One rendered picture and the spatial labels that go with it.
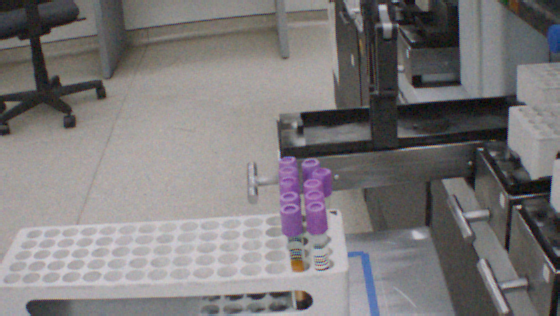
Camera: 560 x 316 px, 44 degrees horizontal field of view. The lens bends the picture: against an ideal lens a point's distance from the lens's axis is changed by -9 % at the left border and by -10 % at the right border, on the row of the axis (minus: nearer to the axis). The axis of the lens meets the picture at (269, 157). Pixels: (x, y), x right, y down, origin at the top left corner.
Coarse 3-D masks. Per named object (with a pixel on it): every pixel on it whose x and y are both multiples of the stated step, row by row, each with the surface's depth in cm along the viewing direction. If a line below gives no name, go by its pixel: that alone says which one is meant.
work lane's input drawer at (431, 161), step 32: (512, 96) 103; (288, 128) 99; (320, 128) 101; (352, 128) 101; (448, 128) 98; (480, 128) 97; (320, 160) 93; (352, 160) 93; (384, 160) 93; (416, 160) 94; (448, 160) 94; (256, 192) 98
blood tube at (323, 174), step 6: (318, 168) 60; (324, 168) 60; (318, 174) 60; (324, 174) 60; (330, 174) 60; (324, 180) 59; (330, 180) 60; (324, 186) 60; (330, 186) 60; (324, 192) 60; (330, 192) 60; (324, 198) 60
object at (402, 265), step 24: (360, 240) 72; (384, 240) 71; (408, 240) 71; (432, 240) 71; (360, 264) 68; (384, 264) 68; (408, 264) 67; (432, 264) 67; (360, 288) 65; (384, 288) 64; (408, 288) 64; (432, 288) 63; (360, 312) 61; (384, 312) 61; (408, 312) 61; (432, 312) 60
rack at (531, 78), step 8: (528, 64) 101; (536, 64) 101; (544, 64) 100; (552, 64) 100; (520, 72) 99; (528, 72) 98; (536, 72) 99; (544, 72) 97; (552, 72) 97; (520, 80) 100; (528, 80) 96; (536, 80) 95; (544, 80) 95; (552, 80) 95; (520, 88) 100; (528, 88) 97; (536, 88) 93; (544, 88) 92; (552, 88) 92; (520, 96) 100; (528, 96) 97; (536, 96) 94; (544, 96) 92; (552, 96) 92; (528, 104) 97; (536, 104) 94
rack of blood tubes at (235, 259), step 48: (48, 240) 64; (96, 240) 64; (144, 240) 64; (192, 240) 63; (240, 240) 62; (336, 240) 61; (0, 288) 58; (48, 288) 57; (96, 288) 57; (144, 288) 57; (192, 288) 57; (240, 288) 57; (288, 288) 57; (336, 288) 57
